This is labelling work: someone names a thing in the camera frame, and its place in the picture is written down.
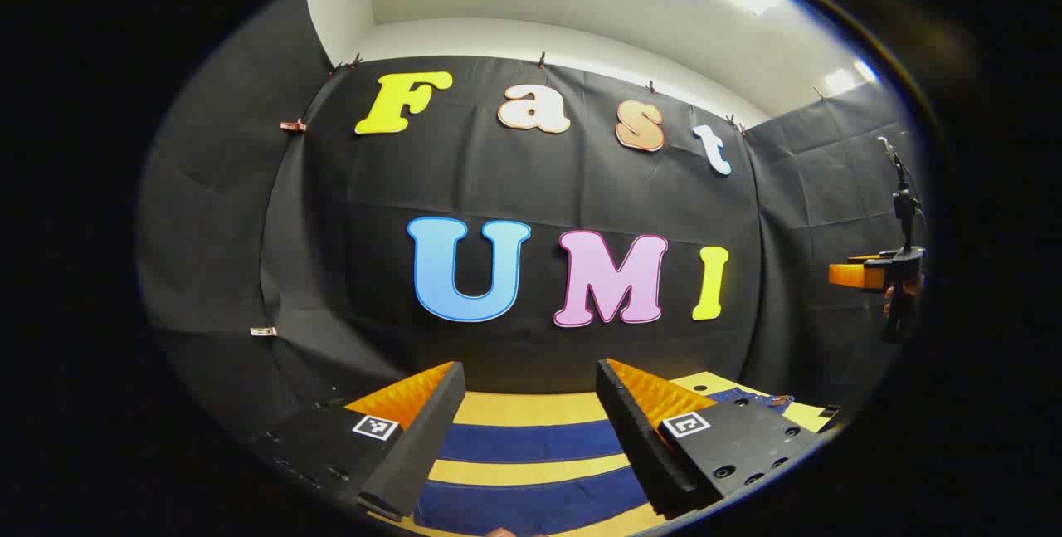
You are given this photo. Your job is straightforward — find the blue jeans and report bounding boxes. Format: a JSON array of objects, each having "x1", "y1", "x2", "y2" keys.
[{"x1": 412, "y1": 388, "x2": 795, "y2": 536}]

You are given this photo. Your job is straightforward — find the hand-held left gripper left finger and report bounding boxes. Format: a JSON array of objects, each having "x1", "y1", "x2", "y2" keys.
[{"x1": 264, "y1": 360, "x2": 467, "y2": 520}]

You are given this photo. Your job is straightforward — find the black backdrop cloth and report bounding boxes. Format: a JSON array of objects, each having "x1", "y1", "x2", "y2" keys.
[{"x1": 137, "y1": 0, "x2": 930, "y2": 438}]

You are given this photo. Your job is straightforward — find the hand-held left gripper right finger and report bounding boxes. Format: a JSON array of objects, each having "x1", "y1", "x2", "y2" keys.
[{"x1": 595, "y1": 358, "x2": 824, "y2": 520}]

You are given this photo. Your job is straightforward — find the thin gripper cable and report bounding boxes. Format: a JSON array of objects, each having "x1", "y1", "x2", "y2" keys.
[{"x1": 877, "y1": 136, "x2": 913, "y2": 206}]

